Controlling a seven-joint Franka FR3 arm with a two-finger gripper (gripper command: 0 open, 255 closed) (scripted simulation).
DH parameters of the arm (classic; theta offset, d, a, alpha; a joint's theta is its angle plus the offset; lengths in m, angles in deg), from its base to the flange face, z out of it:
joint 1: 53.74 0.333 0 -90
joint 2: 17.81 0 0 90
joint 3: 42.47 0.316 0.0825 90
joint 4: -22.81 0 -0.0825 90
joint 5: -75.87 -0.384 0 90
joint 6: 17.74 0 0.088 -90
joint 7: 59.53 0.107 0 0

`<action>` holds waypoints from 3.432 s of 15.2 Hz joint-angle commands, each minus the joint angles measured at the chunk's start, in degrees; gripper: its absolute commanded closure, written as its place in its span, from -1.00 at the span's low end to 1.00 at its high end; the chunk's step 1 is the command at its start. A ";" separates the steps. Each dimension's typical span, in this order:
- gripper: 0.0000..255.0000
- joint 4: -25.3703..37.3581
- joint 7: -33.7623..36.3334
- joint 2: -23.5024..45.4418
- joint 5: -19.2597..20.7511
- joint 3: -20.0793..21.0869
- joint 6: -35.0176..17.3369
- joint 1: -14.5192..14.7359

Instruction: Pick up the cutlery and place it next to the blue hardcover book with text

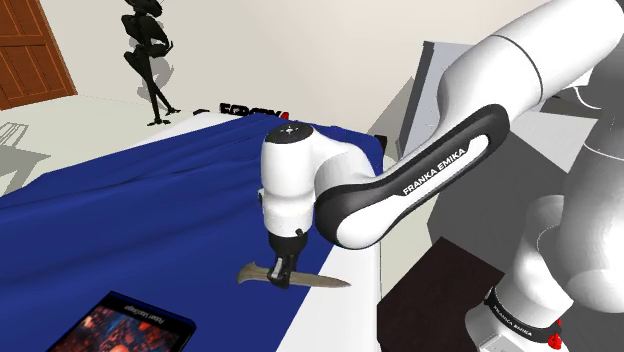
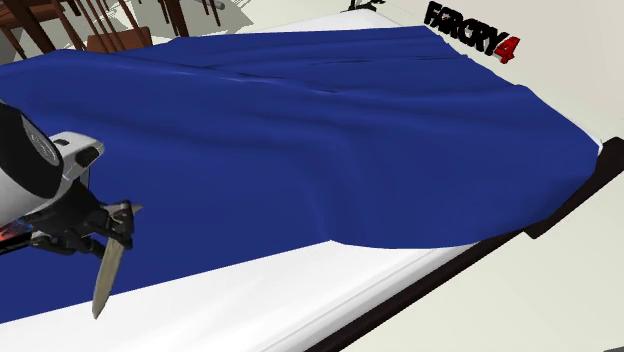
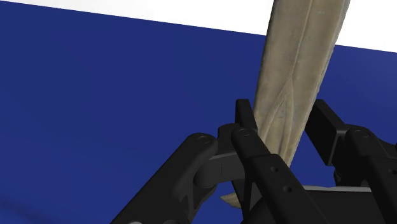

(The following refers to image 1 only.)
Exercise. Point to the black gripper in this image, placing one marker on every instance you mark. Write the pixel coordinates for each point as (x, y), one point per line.
(287, 244)

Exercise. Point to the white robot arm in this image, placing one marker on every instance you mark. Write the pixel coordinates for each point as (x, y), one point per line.
(487, 88)

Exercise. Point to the dark robot stand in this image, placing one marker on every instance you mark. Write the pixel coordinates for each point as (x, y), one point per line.
(429, 302)

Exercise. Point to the blue bedspread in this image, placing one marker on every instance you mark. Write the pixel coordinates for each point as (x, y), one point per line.
(146, 209)

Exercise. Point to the black box with pale lettering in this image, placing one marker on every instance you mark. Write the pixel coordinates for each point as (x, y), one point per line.
(244, 110)

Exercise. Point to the dark book with red cover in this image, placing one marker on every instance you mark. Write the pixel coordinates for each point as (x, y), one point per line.
(122, 326)

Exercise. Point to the black abstract figure sculpture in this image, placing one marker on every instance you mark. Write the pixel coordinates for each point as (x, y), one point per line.
(146, 34)

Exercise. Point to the brown wooden door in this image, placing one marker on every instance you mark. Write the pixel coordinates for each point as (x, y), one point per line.
(29, 48)

